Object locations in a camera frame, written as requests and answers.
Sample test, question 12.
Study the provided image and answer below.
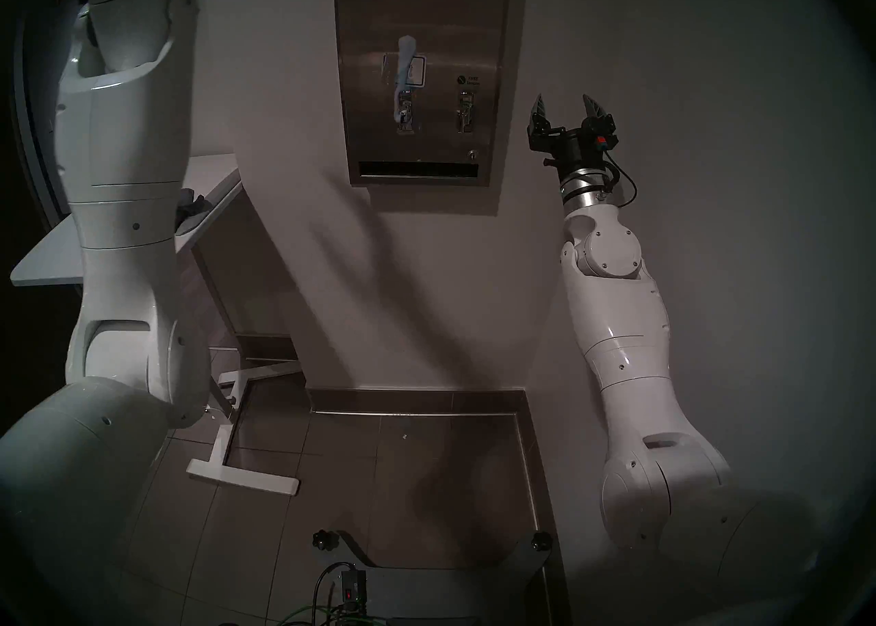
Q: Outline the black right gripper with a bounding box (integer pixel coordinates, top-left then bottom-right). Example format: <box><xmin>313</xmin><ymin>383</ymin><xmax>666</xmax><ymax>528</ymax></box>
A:
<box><xmin>527</xmin><ymin>93</ymin><xmax>617</xmax><ymax>182</ymax></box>

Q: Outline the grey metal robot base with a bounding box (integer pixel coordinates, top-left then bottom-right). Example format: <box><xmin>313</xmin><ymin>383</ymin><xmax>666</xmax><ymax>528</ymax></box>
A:
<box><xmin>328</xmin><ymin>529</ymin><xmax>555</xmax><ymax>626</ymax></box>

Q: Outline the blue bordered white sticker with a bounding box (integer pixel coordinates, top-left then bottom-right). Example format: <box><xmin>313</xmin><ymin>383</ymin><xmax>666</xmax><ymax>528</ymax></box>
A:
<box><xmin>382</xmin><ymin>51</ymin><xmax>426</xmax><ymax>88</ymax></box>

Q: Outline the white side table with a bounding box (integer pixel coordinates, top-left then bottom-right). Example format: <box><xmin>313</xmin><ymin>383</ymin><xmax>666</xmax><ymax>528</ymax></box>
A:
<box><xmin>10</xmin><ymin>153</ymin><xmax>302</xmax><ymax>497</ymax></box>

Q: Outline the dark grey cloth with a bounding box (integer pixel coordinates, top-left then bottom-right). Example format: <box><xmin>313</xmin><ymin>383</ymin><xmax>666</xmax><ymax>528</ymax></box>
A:
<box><xmin>177</xmin><ymin>188</ymin><xmax>206</xmax><ymax>229</ymax></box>

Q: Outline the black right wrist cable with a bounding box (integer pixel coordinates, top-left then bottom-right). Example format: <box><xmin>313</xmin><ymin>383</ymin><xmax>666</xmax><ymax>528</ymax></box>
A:
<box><xmin>595</xmin><ymin>151</ymin><xmax>639</xmax><ymax>209</ymax></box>

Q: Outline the stainless steel wall dispenser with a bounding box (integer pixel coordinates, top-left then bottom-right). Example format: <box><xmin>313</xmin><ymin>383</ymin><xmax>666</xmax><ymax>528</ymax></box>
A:
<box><xmin>333</xmin><ymin>0</ymin><xmax>513</xmax><ymax>187</ymax></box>

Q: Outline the green cable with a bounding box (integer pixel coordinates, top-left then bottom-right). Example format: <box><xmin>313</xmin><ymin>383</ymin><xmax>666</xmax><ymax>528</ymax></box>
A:
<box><xmin>274</xmin><ymin>603</ymin><xmax>357</xmax><ymax>626</ymax></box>

